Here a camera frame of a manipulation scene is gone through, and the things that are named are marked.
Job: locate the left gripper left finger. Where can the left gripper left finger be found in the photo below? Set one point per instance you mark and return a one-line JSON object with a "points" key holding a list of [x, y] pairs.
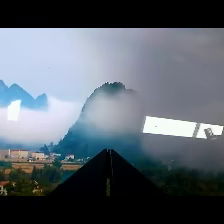
{"points": [[90, 180]]}

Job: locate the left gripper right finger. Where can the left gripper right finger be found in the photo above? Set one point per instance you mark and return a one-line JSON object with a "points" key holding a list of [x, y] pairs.
{"points": [[128, 180]]}

